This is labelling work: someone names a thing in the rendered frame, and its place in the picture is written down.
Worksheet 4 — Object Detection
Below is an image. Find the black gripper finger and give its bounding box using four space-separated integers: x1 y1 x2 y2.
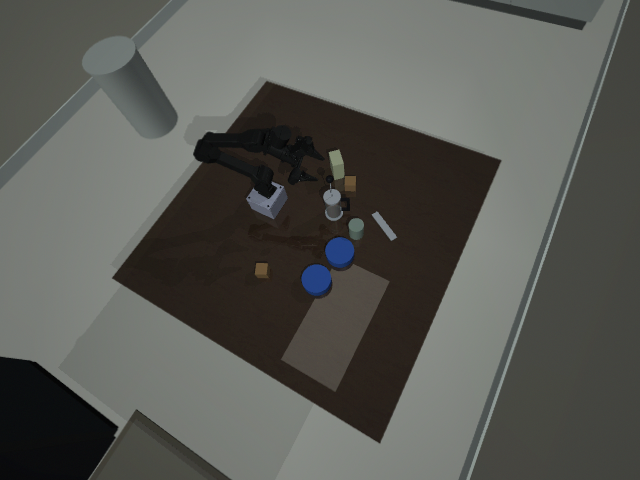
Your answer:
306 141 325 161
296 170 318 183

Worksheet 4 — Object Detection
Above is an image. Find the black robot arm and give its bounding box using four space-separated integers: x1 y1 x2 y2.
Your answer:
193 125 309 199

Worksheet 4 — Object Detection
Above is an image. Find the grey flat bar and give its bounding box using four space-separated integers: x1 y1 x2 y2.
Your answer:
372 211 397 241

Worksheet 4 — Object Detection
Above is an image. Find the blue cylinder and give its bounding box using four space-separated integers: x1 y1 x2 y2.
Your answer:
302 264 332 296
325 237 354 268

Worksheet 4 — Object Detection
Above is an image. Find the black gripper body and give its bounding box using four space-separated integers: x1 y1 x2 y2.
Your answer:
279 136 312 186

